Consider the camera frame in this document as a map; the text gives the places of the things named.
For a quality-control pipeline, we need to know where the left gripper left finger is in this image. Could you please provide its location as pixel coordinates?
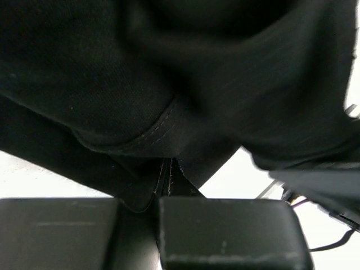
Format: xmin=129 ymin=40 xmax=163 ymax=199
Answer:
xmin=1 ymin=198 xmax=118 ymax=270

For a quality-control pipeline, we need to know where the black skirt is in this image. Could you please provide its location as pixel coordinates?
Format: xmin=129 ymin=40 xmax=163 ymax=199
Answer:
xmin=1 ymin=1 xmax=359 ymax=210

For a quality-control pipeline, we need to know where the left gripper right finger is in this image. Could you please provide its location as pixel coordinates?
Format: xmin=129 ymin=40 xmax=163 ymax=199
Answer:
xmin=159 ymin=197 xmax=314 ymax=270

